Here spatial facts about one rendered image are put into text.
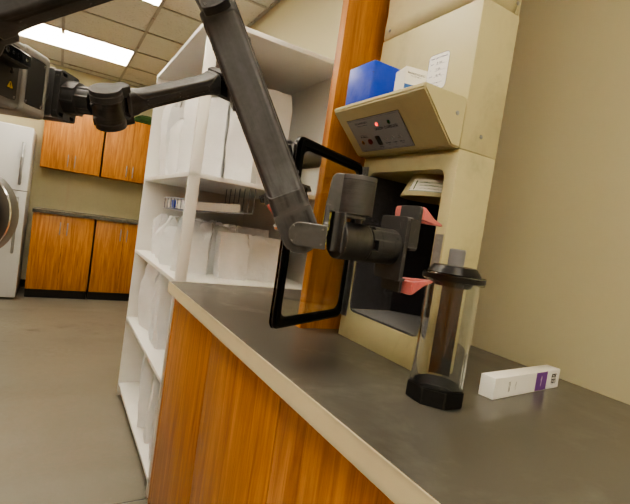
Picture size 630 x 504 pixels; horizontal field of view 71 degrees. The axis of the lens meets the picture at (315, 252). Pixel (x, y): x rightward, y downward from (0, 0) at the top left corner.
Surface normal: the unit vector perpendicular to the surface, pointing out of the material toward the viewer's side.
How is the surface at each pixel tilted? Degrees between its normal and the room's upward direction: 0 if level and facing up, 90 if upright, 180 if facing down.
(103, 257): 90
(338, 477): 90
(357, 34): 90
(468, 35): 90
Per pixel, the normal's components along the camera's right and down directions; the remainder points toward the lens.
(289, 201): 0.04, 0.03
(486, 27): 0.50, 0.12
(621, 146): -0.86, -0.10
